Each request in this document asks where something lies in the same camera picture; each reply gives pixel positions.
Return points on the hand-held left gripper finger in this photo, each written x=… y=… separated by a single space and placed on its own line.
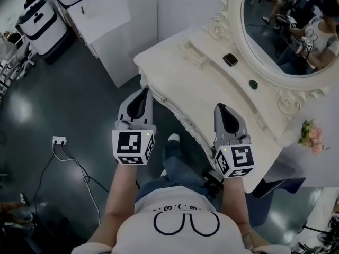
x=126 y=105
x=149 y=107

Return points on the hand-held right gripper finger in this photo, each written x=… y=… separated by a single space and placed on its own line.
x=239 y=124
x=218 y=123

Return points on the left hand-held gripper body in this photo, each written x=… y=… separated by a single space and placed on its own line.
x=132 y=147

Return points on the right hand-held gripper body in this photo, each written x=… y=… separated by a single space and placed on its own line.
x=235 y=157

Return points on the small white dressing table drawer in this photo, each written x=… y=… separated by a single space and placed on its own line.
x=194 y=52

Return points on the person's right forearm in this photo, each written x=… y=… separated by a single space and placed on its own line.
x=234 y=202

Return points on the person's left forearm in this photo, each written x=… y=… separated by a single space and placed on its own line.
x=121 y=189

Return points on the white carved dressing table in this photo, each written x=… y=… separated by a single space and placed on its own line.
x=201 y=89

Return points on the person's white shoe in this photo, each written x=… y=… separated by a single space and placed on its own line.
x=174 y=137

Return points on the dark green round object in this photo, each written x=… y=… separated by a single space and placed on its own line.
x=253 y=84

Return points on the person's blue jeans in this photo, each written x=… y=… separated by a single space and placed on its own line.
x=182 y=171

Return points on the small black box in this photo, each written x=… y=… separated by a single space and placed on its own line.
x=230 y=59

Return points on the white power strip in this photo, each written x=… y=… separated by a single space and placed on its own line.
x=59 y=140

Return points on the pink flower bouquet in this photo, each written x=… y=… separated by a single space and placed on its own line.
x=312 y=136

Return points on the white cabinet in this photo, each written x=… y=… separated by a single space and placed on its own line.
x=111 y=30

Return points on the person's white printed shirt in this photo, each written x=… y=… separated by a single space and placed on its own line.
x=180 y=234

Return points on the oval mirror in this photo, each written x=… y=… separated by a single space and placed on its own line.
x=280 y=36

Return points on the white office chair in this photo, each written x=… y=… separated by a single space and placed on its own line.
x=18 y=54

